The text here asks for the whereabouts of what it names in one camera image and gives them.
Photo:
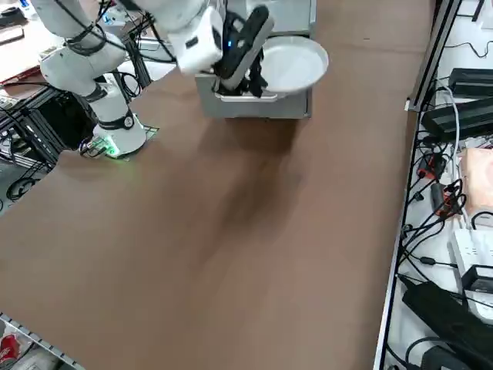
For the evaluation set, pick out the white power strip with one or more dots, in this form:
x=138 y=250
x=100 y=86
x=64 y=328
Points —
x=462 y=246

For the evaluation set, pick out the aluminium upright rail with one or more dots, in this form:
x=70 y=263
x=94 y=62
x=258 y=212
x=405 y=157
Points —
x=435 y=50

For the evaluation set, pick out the gray metal cabinet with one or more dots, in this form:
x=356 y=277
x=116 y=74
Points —
x=296 y=15

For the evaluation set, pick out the red drink can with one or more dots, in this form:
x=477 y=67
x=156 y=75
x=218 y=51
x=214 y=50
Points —
x=9 y=347

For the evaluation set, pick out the black flat bag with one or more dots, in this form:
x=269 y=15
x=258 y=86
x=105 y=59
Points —
x=443 y=316

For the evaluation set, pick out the peach tissue pack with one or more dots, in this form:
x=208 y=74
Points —
x=479 y=181

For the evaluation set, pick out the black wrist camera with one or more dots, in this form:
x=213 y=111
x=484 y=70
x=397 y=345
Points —
x=246 y=46

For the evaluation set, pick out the long black adapter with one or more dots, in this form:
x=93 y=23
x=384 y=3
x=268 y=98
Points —
x=458 y=119

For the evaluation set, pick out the aluminium slotted rail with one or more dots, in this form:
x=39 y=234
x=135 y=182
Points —
x=38 y=337

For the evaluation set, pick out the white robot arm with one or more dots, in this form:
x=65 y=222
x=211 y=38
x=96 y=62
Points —
x=111 y=112

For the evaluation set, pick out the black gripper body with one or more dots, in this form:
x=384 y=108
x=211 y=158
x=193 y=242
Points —
x=234 y=25

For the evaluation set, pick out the black power adapter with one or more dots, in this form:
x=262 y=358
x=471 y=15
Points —
x=473 y=81

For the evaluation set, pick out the table edge rail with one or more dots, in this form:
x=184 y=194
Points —
x=387 y=308

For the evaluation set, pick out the black equipment rack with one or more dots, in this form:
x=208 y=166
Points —
x=65 y=123

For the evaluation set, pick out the small black adapter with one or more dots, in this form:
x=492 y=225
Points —
x=479 y=279

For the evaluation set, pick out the light gray plate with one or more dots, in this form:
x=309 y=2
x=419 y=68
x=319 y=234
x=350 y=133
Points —
x=296 y=63

